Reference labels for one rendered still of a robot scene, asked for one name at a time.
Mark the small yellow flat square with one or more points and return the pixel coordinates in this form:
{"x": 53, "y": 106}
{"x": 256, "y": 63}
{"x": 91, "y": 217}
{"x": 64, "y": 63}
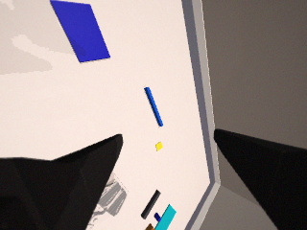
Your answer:
{"x": 158, "y": 146}

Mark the brown rectangular bar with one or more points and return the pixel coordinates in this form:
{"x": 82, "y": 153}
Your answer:
{"x": 150, "y": 227}

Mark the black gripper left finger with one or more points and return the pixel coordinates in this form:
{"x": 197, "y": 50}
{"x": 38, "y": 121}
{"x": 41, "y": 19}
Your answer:
{"x": 61, "y": 194}

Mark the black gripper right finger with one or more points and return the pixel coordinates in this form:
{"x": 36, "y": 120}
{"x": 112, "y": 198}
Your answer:
{"x": 275, "y": 174}

